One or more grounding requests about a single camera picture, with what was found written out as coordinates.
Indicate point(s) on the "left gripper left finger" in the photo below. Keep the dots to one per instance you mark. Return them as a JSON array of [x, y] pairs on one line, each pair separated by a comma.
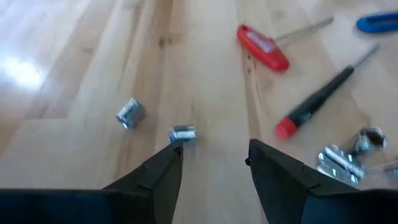
[[155, 186]]

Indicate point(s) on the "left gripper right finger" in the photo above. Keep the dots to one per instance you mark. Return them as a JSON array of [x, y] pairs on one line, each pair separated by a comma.
[[286, 193]]

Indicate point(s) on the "small black screwdriver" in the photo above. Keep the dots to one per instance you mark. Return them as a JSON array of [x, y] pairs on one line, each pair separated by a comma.
[[384, 167]]

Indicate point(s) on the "black screwdriver red cap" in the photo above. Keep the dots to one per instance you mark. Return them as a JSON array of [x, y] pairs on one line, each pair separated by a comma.
[[311, 104]]

